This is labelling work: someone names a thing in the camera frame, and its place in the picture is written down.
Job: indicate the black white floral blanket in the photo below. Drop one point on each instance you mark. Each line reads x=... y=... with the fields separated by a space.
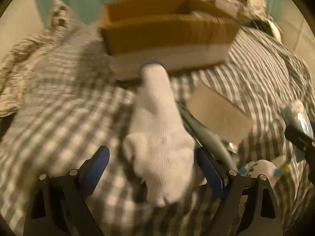
x=19 y=64

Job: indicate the white sock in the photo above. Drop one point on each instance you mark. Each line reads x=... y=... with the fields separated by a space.
x=157 y=144

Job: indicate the cardboard box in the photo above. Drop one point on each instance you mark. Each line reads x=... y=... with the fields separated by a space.
x=182 y=35

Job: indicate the white oval mirror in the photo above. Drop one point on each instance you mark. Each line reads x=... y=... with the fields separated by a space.
x=259 y=5

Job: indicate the white plush toy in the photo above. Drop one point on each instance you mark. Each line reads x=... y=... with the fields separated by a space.
x=273 y=170

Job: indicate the blue pill blister pack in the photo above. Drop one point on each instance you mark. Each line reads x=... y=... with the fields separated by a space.
x=295 y=114

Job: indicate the patterned pillow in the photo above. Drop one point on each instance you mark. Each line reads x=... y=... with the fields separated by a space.
x=62 y=18

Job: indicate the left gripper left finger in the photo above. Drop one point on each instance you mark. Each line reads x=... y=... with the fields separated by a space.
x=93 y=169

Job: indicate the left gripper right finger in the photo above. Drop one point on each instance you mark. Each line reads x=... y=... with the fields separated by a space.
x=212 y=170

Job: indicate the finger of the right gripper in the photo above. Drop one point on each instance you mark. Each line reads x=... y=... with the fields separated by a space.
x=299 y=139

